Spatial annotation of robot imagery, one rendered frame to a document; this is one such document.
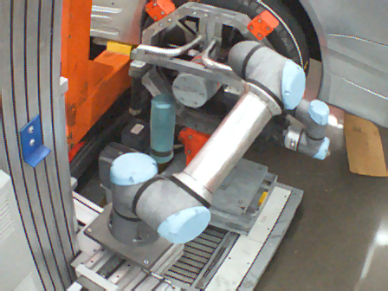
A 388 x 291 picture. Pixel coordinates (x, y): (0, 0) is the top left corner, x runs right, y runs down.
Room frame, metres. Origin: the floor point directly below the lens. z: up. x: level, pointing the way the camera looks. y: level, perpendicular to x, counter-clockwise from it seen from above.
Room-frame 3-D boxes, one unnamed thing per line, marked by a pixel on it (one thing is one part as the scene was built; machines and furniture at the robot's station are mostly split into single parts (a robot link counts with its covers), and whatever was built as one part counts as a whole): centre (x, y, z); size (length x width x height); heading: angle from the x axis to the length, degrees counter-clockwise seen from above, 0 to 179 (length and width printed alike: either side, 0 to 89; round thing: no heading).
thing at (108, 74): (2.13, 0.41, 0.69); 0.52 x 0.17 x 0.35; 158
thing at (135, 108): (1.71, 0.21, 0.83); 0.04 x 0.04 x 0.16
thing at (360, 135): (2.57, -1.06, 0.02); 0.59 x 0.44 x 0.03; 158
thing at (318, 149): (1.47, -0.38, 0.85); 0.11 x 0.08 x 0.09; 69
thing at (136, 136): (2.01, 0.24, 0.26); 0.42 x 0.18 x 0.35; 158
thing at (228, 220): (2.02, -0.10, 0.13); 0.50 x 0.36 x 0.10; 68
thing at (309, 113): (1.48, -0.37, 0.95); 0.11 x 0.08 x 0.11; 48
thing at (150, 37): (1.86, -0.04, 0.85); 0.54 x 0.07 x 0.54; 68
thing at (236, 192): (2.02, -0.10, 0.32); 0.40 x 0.30 x 0.28; 68
